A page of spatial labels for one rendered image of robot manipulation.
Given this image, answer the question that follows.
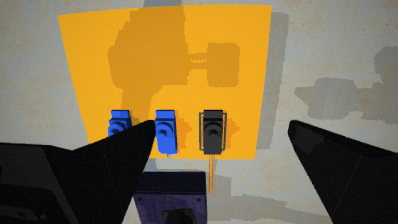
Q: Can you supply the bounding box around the orange flat panel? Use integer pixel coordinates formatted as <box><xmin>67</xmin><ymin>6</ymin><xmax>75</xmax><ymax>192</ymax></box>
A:
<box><xmin>57</xmin><ymin>4</ymin><xmax>272</xmax><ymax>160</ymax></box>

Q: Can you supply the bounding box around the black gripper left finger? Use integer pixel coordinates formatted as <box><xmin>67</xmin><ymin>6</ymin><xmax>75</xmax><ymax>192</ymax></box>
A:
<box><xmin>0</xmin><ymin>120</ymin><xmax>156</xmax><ymax>224</ymax></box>

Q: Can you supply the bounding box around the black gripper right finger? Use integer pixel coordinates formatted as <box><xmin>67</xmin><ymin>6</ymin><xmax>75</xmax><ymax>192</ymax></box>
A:
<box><xmin>288</xmin><ymin>120</ymin><xmax>398</xmax><ymax>224</ymax></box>

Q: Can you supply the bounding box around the black micro servo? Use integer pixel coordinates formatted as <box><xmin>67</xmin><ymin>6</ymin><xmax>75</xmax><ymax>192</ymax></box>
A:
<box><xmin>204</xmin><ymin>110</ymin><xmax>223</xmax><ymax>194</ymax></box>

